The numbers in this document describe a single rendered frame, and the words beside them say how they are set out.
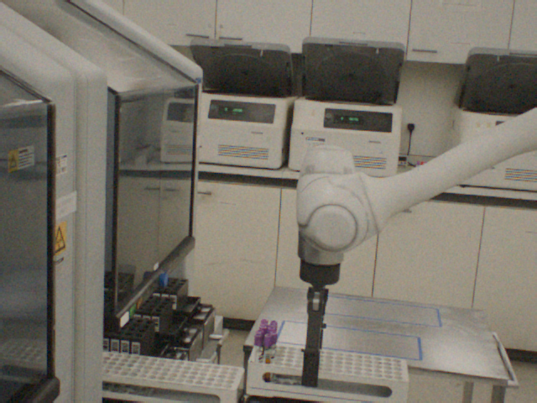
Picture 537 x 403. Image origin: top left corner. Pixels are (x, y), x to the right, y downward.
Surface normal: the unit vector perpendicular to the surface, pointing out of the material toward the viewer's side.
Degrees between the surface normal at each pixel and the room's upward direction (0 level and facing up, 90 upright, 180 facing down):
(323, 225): 94
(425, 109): 90
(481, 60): 142
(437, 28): 90
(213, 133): 90
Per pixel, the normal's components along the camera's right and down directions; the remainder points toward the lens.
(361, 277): -0.15, 0.19
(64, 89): 0.99, 0.09
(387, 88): -0.12, 0.89
